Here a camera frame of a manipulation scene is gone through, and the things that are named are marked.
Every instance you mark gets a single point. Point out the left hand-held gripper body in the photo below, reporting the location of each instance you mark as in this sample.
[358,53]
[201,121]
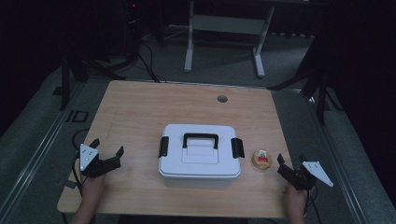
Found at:
[106,165]

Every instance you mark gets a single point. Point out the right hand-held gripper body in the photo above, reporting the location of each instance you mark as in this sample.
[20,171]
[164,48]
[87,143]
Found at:
[299,179]

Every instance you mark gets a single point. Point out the white plastic storage box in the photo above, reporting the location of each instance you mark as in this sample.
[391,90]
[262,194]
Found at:
[199,183]

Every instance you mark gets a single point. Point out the person's right hand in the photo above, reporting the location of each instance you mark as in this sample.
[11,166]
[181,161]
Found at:
[297,195]

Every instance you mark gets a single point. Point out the person's left hand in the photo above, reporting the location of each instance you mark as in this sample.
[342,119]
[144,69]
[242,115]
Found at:
[93,185]

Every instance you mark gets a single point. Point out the grey tape piece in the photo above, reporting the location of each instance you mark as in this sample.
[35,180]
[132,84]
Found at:
[67,183]

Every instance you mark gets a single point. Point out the black metal stand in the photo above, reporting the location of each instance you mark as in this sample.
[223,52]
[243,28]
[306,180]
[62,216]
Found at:
[320,93]
[65,81]

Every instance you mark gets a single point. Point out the grey round table grommet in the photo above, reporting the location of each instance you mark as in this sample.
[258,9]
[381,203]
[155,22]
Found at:
[222,99]

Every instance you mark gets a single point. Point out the dark equipment rack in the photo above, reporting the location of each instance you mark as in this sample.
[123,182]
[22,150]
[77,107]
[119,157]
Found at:
[132,28]

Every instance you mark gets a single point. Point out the white metal desk frame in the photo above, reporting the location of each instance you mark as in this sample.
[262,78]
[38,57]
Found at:
[225,24]

